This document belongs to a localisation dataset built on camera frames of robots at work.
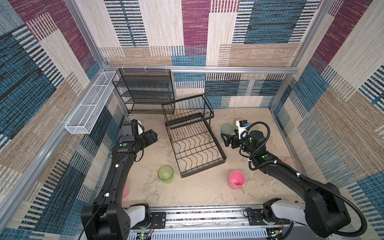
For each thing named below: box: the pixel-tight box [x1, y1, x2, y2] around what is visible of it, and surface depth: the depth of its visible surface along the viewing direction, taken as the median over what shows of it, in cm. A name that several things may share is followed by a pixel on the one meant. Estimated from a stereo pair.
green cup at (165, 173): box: [158, 165, 174, 184], surface depth 84 cm
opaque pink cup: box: [228, 170, 246, 190], surface depth 86 cm
